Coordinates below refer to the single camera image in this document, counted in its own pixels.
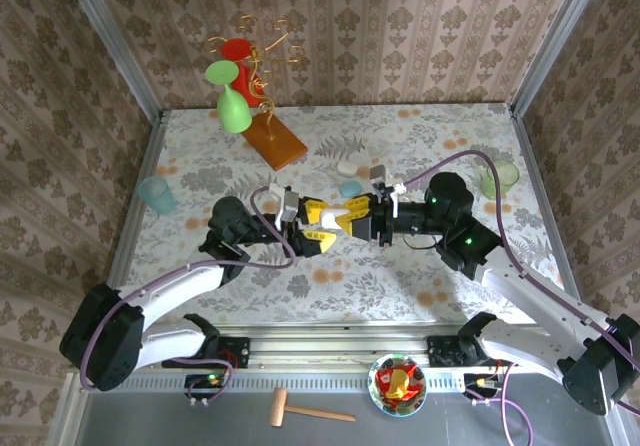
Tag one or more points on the aluminium table side rail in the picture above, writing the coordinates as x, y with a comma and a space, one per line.
525, 141
153, 146

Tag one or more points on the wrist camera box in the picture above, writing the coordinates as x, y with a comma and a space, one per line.
285, 203
385, 183

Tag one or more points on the aluminium mounting rail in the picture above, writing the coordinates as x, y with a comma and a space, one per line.
325, 346

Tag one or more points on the teal plastic cup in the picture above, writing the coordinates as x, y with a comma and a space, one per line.
156, 195

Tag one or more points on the small black circuit board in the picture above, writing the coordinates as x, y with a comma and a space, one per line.
200, 381
472, 381

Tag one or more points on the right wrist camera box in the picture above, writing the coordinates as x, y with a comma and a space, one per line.
385, 183

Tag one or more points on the aluminium frame post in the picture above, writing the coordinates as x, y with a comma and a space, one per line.
115, 41
556, 41

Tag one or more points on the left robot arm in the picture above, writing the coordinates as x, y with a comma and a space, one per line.
110, 336

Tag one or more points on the patterned bowl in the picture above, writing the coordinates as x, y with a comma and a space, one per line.
397, 408

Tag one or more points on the green plastic cup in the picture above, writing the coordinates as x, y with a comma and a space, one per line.
507, 176

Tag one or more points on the red plastic wine glass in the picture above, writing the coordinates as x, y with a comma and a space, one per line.
235, 48

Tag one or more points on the blue earbud charging case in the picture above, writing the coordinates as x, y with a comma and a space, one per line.
350, 189

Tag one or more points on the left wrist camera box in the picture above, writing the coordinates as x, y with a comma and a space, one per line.
285, 203

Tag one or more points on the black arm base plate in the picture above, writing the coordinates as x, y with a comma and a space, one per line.
240, 353
437, 353

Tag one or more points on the wooden mallet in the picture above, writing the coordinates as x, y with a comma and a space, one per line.
278, 408

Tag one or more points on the slotted metal strip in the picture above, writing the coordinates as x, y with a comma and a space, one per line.
300, 382

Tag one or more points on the red yellow snack packet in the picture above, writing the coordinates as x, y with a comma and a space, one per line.
397, 381

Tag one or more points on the green plastic wine glass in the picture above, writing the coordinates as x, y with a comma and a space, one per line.
233, 111

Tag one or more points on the white oval earbud case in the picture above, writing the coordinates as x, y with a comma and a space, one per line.
347, 167

